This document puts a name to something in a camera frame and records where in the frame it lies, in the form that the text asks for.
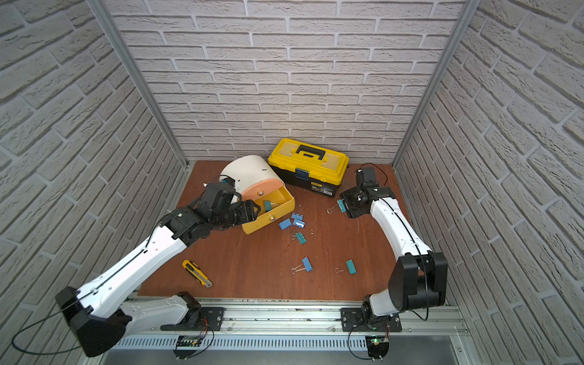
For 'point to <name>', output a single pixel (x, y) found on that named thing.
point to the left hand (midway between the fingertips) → (258, 206)
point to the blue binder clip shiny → (300, 223)
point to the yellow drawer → (272, 207)
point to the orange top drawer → (260, 188)
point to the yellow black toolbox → (309, 167)
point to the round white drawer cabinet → (256, 179)
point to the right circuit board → (378, 347)
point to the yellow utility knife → (194, 268)
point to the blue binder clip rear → (297, 216)
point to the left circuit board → (186, 345)
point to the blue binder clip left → (285, 224)
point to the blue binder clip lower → (305, 265)
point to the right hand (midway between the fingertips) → (343, 200)
